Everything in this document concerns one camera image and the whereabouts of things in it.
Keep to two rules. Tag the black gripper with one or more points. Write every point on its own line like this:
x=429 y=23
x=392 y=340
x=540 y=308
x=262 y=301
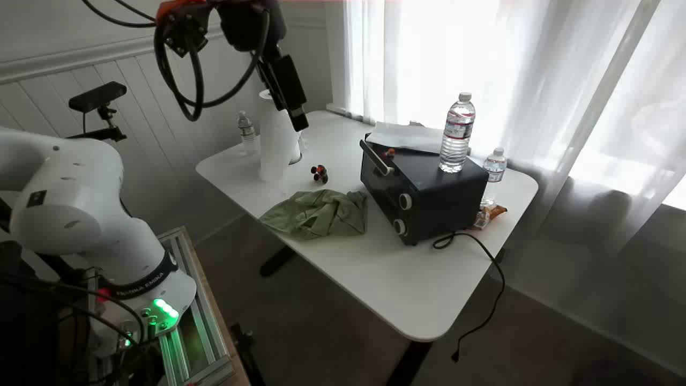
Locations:
x=291 y=84

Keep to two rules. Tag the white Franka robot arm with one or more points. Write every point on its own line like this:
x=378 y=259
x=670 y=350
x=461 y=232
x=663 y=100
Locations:
x=64 y=193

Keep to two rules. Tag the white paper towel roll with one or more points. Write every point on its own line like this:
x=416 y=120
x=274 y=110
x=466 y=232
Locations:
x=274 y=142

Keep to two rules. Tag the water bottle with red label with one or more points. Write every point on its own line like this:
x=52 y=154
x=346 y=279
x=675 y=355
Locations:
x=247 y=135

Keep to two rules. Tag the small red black toy car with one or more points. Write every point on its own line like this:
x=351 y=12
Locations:
x=320 y=175

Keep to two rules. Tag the green cloth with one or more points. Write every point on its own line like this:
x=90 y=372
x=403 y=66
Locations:
x=318 y=213

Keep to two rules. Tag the black toaster oven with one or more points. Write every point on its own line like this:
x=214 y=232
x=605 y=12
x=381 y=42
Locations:
x=429 y=195

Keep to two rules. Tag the tall clear water bottle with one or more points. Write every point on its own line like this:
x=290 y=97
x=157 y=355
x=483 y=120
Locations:
x=454 y=135

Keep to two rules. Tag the small clear water bottle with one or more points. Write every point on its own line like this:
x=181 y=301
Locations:
x=493 y=170

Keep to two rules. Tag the orange snack wrapper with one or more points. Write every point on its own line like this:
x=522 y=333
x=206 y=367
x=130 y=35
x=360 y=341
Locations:
x=491 y=213

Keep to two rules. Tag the wooden framed robot stand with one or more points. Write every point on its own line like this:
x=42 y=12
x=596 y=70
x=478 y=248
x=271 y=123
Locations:
x=206 y=322

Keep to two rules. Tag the white sheer curtain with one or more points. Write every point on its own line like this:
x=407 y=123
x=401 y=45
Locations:
x=571 y=71

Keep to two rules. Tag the black camera on tripod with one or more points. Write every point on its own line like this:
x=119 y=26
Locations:
x=98 y=97

